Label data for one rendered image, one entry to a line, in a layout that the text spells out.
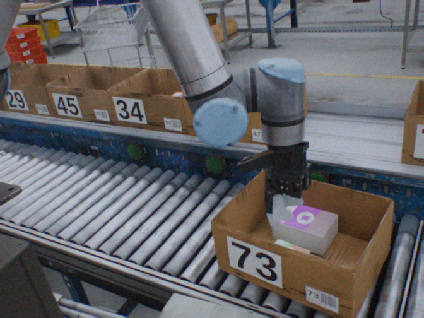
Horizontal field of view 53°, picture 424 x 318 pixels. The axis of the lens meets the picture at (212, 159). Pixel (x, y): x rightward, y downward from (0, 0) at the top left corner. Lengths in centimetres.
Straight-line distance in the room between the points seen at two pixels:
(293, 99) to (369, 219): 53
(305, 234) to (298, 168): 37
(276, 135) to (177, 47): 30
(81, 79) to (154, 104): 68
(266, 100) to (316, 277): 45
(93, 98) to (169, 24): 132
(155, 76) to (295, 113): 129
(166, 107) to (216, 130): 101
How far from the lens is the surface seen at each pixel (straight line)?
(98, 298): 240
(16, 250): 99
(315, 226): 125
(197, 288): 122
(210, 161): 160
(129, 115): 185
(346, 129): 164
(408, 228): 139
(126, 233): 148
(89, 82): 235
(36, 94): 225
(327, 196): 128
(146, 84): 208
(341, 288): 104
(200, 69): 68
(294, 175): 90
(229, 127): 70
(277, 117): 85
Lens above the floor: 161
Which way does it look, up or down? 29 degrees down
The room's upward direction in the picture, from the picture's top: 9 degrees counter-clockwise
